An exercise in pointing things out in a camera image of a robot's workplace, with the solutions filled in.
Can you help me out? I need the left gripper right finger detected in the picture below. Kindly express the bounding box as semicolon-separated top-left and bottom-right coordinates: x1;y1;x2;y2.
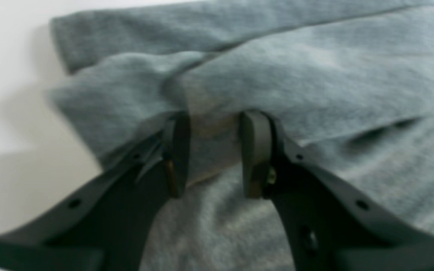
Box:
239;110;434;271

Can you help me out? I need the grey T-shirt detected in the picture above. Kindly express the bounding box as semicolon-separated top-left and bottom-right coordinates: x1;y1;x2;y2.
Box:
50;0;434;271

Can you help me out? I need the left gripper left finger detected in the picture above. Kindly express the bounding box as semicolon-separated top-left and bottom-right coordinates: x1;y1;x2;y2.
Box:
0;113;191;271

